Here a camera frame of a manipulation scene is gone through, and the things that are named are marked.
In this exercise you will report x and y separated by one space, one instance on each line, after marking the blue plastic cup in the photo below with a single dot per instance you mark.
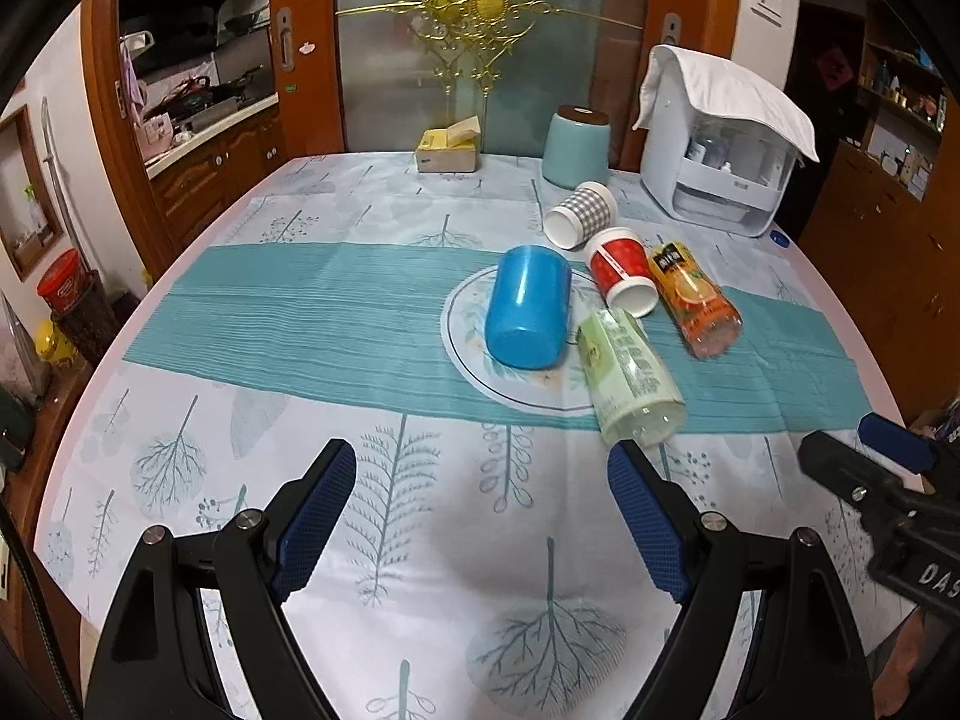
528 315

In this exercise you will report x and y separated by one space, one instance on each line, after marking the yellow tissue box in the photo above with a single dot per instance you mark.
451 149

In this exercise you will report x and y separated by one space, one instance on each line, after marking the light blue canister brown lid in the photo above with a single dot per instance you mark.
576 149

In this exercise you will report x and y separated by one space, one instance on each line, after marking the green label plastic bottle cup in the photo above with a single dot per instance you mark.
633 394

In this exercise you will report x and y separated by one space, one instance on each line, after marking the teal striped table runner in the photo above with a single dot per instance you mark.
358 325

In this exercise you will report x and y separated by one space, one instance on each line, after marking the gold ornament glass door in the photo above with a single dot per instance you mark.
409 65

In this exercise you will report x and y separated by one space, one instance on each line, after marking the grey checkered paper cup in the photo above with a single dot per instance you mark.
589 209

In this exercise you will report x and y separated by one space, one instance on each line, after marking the white desktop organizer box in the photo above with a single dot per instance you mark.
727 175

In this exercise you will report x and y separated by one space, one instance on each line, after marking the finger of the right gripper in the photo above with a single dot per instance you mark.
893 441
879 496

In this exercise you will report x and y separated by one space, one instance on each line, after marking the wooden kitchen cabinet counter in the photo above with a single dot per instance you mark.
204 177

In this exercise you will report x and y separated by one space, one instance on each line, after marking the orange juice bottle cup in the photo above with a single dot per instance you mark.
708 321

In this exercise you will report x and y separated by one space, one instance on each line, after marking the small blue bottle cap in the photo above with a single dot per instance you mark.
780 239

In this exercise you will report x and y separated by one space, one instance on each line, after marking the white cloth on organizer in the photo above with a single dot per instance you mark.
717 87

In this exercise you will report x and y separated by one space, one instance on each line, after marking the red tin container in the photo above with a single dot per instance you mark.
64 282

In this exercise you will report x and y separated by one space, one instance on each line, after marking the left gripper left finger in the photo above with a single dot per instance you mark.
155 658

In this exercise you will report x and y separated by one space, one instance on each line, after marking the dark wooden shelf cabinet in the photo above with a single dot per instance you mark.
884 230

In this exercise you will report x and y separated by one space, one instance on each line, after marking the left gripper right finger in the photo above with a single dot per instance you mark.
805 658

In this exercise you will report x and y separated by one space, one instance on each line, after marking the red paper cup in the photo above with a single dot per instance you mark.
618 263

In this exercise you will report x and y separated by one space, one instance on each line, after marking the leaf pattern tablecloth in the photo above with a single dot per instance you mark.
480 570

